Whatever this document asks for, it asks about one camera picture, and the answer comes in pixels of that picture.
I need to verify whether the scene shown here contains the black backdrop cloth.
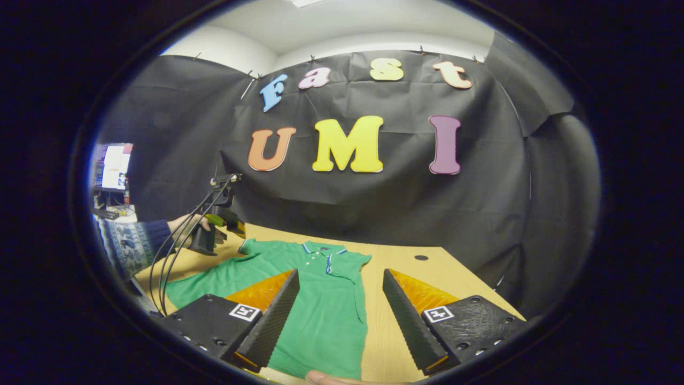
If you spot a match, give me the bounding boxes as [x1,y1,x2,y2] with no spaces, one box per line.
[99,32,602,319]

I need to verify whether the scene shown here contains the cluttered background desk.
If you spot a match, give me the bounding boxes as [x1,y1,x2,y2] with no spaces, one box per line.
[92,142,137,222]

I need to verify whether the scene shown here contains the green T-shirt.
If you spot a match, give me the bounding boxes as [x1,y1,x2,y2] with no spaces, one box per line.
[165,238,372,381]

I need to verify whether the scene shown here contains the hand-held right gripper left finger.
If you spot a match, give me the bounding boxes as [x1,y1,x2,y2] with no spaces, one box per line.
[159,269,301,374]

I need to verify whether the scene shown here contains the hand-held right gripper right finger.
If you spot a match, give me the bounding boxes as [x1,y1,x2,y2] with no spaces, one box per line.
[382,268,531,376]

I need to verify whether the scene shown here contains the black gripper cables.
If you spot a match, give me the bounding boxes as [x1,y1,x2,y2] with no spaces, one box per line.
[149,176,236,317]

